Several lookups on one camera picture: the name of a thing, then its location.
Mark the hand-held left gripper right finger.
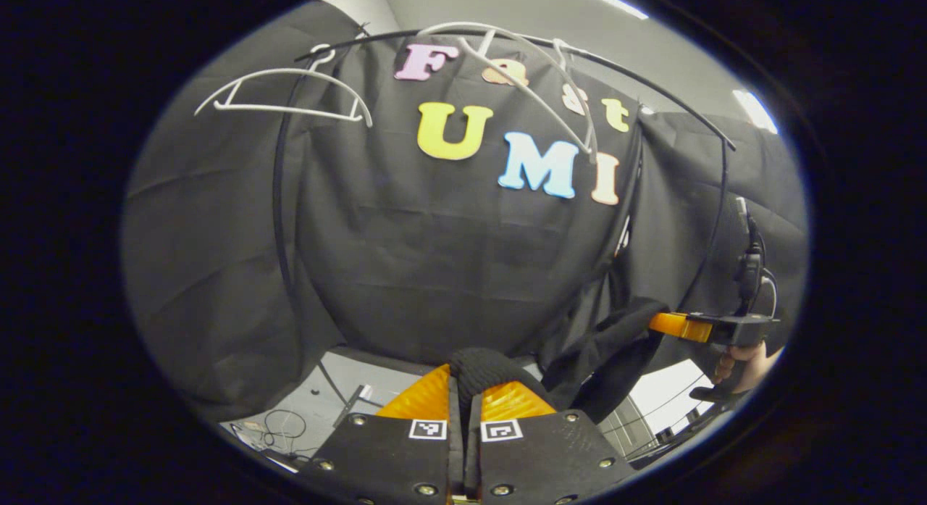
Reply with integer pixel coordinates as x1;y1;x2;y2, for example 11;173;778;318
467;380;638;505

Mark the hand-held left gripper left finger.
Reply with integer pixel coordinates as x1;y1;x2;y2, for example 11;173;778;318
301;364;464;505

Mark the black knit sweater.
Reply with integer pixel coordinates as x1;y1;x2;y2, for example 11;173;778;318
448;299;671;426

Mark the white plastic hanger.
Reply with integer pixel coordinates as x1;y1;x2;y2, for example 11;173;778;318
419;21;600;164
194;45;374;128

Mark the black clothes rack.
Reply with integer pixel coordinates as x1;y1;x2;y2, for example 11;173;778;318
272;28;738;427

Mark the black backdrop cloth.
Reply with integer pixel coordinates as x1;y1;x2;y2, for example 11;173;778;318
122;0;810;422

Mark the black floor cable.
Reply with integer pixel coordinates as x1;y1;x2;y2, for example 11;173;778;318
230;409;319;471

